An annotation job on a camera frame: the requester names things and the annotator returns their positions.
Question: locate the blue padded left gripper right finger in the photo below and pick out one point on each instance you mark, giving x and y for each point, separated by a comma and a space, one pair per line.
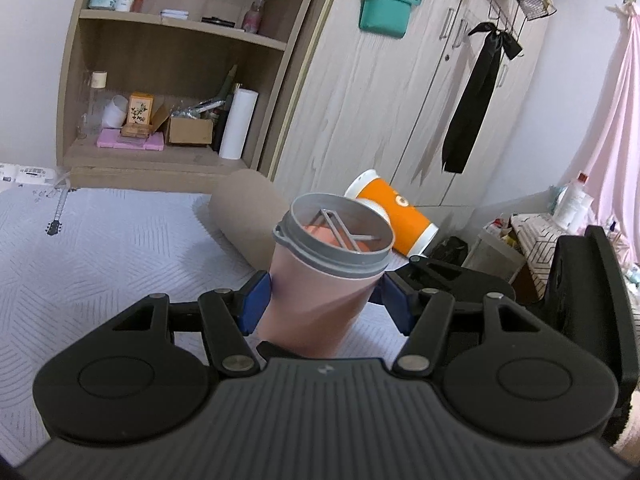
400, 299

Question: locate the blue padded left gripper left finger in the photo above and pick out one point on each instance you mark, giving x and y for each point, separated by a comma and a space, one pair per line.
228, 316

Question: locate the pink tumbler cup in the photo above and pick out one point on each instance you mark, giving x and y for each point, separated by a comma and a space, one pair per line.
330, 252

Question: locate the orange paper cup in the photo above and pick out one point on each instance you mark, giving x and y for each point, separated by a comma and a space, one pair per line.
413, 230

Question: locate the taupe tumbler cup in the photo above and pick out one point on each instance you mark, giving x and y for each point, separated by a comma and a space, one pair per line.
246, 206

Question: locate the white small cup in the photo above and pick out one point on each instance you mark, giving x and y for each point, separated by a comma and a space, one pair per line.
115, 112

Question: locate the white patterned tablecloth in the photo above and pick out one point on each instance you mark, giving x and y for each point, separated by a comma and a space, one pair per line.
68, 268

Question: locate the white plastic bottle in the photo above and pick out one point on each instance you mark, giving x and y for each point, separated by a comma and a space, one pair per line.
569, 201

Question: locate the small cardboard box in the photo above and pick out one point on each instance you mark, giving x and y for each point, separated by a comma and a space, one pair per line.
181, 130

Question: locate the pink flat box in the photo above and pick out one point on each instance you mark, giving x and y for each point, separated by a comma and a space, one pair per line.
111, 138

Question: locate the white paper roll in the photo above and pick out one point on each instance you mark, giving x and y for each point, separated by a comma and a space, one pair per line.
238, 123

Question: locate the small floral wooden box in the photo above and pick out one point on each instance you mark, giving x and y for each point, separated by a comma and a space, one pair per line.
139, 114

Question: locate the wooden wardrobe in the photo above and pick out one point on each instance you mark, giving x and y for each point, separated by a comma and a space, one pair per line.
375, 102

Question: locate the pink curtain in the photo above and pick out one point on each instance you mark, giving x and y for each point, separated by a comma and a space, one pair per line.
613, 165

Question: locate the wooden bookshelf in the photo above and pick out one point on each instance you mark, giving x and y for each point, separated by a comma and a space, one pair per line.
180, 51

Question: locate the white tissue pack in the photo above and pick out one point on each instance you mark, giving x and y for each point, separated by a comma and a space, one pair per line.
12, 176

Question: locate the clear bottle with cork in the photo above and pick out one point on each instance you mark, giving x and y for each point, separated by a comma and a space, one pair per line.
92, 104

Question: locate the pink small bottle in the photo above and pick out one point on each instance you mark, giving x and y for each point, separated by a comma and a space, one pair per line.
253, 17

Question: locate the teal wall organizer pouch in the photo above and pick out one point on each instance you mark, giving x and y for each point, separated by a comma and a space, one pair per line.
390, 0

